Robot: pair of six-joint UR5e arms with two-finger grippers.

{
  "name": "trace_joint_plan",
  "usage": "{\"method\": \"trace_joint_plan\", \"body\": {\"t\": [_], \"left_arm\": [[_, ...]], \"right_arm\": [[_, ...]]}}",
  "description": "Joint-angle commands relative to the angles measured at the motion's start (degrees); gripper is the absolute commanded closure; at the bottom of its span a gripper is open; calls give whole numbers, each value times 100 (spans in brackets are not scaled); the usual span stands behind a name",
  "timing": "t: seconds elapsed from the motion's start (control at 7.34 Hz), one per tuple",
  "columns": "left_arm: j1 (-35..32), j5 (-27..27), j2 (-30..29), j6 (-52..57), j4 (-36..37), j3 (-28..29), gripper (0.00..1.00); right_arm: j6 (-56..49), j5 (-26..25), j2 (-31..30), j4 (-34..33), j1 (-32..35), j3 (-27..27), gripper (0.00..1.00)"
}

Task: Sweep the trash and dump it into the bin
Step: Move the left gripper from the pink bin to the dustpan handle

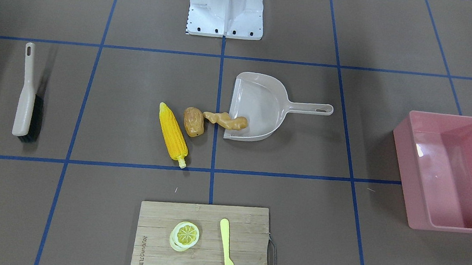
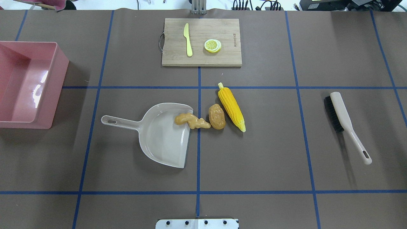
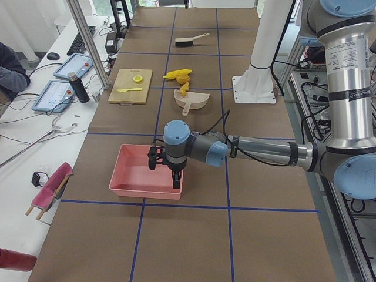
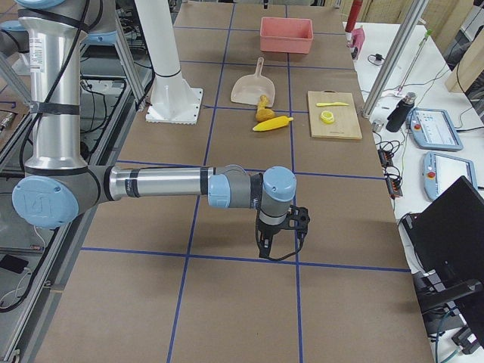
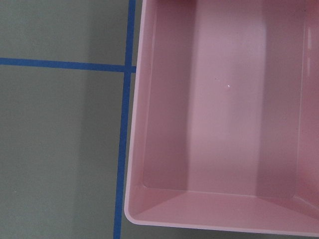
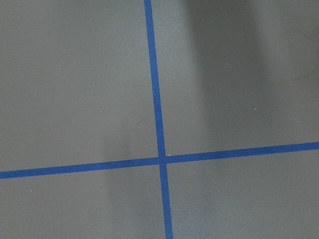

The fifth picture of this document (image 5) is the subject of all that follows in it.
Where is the pink plastic bin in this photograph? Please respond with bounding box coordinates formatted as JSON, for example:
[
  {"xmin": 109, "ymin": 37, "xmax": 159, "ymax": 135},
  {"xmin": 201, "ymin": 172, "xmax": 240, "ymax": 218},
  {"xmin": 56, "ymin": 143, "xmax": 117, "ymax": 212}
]
[{"xmin": 124, "ymin": 0, "xmax": 319, "ymax": 237}]

